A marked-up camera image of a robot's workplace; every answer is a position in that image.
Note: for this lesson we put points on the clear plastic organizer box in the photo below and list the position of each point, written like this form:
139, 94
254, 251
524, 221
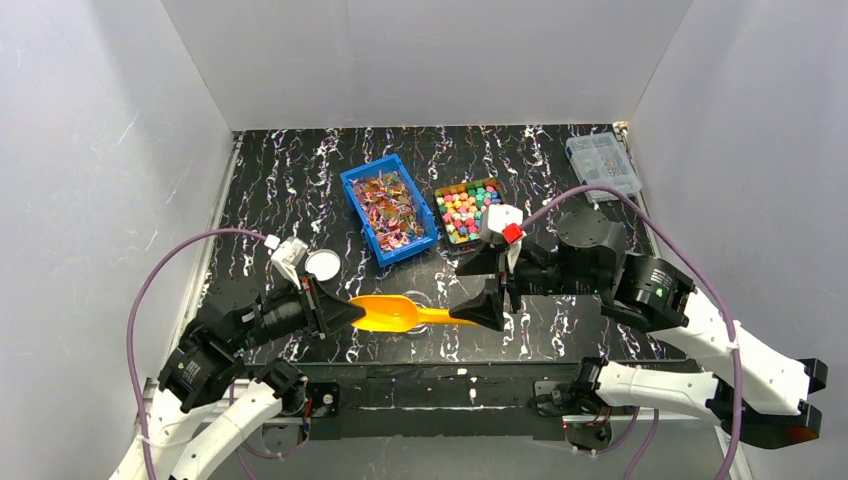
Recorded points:
599, 159

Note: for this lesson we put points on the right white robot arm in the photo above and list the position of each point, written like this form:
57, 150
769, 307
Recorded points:
743, 386

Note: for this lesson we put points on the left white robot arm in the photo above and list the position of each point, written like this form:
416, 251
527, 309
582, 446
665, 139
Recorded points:
218, 358

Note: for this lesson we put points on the gold tray of star candies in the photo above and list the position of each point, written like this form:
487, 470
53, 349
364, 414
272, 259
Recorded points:
459, 209

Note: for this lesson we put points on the white round jar lid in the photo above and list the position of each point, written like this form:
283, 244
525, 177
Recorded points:
323, 264

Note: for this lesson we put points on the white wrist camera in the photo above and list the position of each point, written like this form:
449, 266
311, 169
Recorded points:
286, 256
501, 224

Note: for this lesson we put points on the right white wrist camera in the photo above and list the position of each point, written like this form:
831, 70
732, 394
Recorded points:
501, 224

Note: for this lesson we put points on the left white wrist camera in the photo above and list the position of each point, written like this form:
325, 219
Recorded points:
286, 256

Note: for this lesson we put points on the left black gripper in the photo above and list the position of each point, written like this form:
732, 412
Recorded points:
313, 307

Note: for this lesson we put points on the orange plastic scoop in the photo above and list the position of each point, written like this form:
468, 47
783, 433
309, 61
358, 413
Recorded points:
399, 314

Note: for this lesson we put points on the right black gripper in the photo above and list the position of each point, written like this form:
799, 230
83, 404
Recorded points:
506, 281

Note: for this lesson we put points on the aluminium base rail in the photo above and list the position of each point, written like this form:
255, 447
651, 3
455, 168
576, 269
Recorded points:
429, 400

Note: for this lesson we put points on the blue plastic candy bin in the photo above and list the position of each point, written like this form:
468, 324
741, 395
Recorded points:
397, 222

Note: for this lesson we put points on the clear round plastic jar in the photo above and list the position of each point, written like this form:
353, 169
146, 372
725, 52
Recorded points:
421, 300

